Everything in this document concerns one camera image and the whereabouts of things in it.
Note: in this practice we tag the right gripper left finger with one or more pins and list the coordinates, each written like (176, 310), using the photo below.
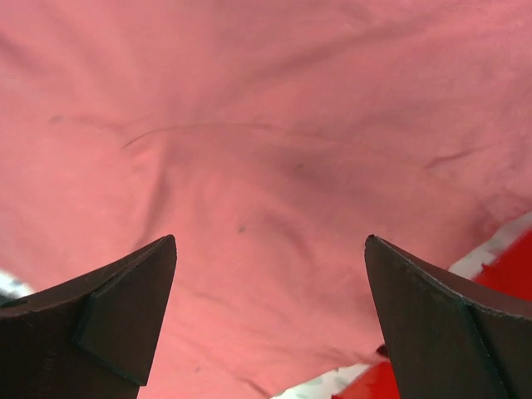
(94, 336)

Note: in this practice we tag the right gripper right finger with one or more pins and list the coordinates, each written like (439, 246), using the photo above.
(457, 332)

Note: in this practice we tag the pink t shirt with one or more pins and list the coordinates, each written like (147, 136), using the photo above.
(270, 138)

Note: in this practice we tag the red plastic tray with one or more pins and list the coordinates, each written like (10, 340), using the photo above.
(511, 266)

